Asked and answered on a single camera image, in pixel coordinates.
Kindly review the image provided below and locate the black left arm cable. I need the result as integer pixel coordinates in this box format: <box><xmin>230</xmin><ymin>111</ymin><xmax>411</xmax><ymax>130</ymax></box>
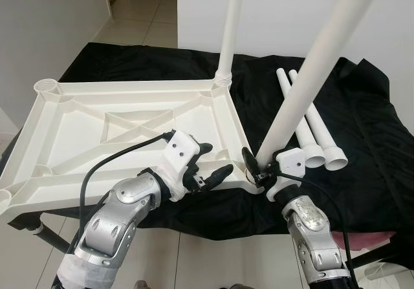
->
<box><xmin>78</xmin><ymin>130</ymin><xmax>177</xmax><ymax>228</ymax></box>

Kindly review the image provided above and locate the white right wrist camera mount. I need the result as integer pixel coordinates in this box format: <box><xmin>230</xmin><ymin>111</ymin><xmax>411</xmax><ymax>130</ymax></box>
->
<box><xmin>268</xmin><ymin>148</ymin><xmax>306</xmax><ymax>196</ymax></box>

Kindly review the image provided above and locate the black cloth cover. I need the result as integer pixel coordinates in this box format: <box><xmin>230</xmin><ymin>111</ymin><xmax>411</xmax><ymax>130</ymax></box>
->
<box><xmin>0</xmin><ymin>42</ymin><xmax>414</xmax><ymax>241</ymax></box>

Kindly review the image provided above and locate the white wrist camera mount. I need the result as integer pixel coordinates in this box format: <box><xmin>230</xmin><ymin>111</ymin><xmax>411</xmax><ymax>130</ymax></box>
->
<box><xmin>158</xmin><ymin>131</ymin><xmax>201</xmax><ymax>186</ymax></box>
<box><xmin>268</xmin><ymin>148</ymin><xmax>306</xmax><ymax>196</ymax></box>

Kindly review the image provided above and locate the black metal stand leg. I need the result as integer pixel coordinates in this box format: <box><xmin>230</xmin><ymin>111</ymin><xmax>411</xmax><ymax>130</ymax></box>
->
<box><xmin>353</xmin><ymin>241</ymin><xmax>414</xmax><ymax>270</ymax></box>
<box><xmin>29</xmin><ymin>221</ymin><xmax>72</xmax><ymax>254</ymax></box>

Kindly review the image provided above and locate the white plastic table top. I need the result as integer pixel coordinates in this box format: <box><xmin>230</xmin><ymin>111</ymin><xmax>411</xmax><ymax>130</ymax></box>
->
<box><xmin>0</xmin><ymin>76</ymin><xmax>263</xmax><ymax>225</ymax></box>

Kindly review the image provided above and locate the pink cloth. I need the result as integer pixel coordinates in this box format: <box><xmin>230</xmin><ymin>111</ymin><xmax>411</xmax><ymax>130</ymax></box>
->
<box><xmin>330</xmin><ymin>231</ymin><xmax>392</xmax><ymax>251</ymax></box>

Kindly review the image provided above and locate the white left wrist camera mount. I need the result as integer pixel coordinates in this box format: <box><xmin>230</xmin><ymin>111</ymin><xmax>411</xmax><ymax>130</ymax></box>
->
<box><xmin>158</xmin><ymin>131</ymin><xmax>201</xmax><ymax>186</ymax></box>

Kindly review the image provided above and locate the white plastic table leg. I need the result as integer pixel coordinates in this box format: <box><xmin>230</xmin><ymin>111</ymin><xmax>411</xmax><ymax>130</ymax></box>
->
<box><xmin>254</xmin><ymin>0</ymin><xmax>387</xmax><ymax>167</ymax></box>
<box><xmin>288</xmin><ymin>68</ymin><xmax>349</xmax><ymax>172</ymax></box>
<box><xmin>215</xmin><ymin>0</ymin><xmax>246</xmax><ymax>86</ymax></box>
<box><xmin>276</xmin><ymin>68</ymin><xmax>326</xmax><ymax>170</ymax></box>

